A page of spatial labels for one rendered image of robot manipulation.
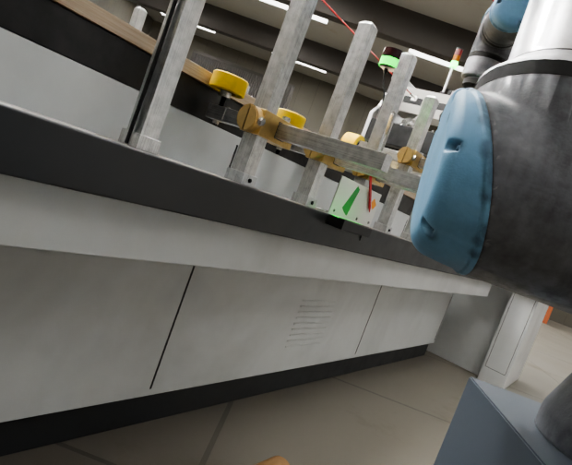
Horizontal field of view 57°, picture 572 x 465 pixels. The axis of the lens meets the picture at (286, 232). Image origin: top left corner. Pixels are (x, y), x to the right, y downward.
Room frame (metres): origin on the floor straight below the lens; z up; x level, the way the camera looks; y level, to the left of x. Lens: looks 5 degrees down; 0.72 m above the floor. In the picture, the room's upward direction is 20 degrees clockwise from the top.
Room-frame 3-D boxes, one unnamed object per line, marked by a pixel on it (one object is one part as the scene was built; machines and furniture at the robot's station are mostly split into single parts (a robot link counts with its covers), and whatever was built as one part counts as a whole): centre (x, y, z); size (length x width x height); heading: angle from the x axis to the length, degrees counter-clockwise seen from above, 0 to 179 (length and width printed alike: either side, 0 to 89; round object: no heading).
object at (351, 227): (1.35, -0.16, 0.68); 0.22 x 0.05 x 0.05; 147
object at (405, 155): (1.68, -0.29, 0.94); 0.13 x 0.06 x 0.05; 147
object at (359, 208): (1.41, -0.15, 0.75); 0.26 x 0.01 x 0.10; 147
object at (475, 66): (1.25, -0.30, 1.13); 0.10 x 0.09 x 0.05; 98
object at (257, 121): (1.05, 0.11, 0.82); 0.13 x 0.06 x 0.05; 147
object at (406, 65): (1.45, -0.15, 0.94); 0.03 x 0.03 x 0.48; 57
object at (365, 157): (1.04, 0.06, 0.82); 0.43 x 0.03 x 0.04; 57
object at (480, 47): (1.25, -0.30, 1.22); 0.10 x 0.09 x 0.12; 172
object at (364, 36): (1.24, -0.01, 0.91); 0.03 x 0.03 x 0.48; 57
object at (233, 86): (1.14, 0.23, 0.85); 0.08 x 0.08 x 0.11
